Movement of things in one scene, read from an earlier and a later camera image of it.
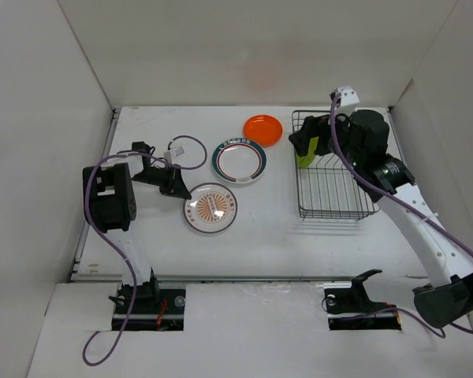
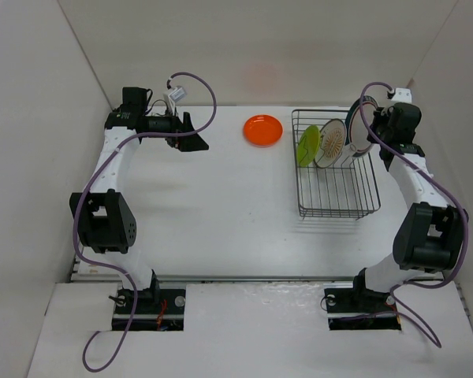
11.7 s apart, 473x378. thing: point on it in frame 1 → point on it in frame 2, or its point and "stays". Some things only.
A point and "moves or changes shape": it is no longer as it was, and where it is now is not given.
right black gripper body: (354, 154) → (380, 123)
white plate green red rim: (239, 161) moves or changes shape
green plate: (304, 161) stays
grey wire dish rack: (329, 189) stays
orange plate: (265, 129) stays
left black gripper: (177, 187) → (187, 143)
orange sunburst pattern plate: (213, 208) moves or changes shape
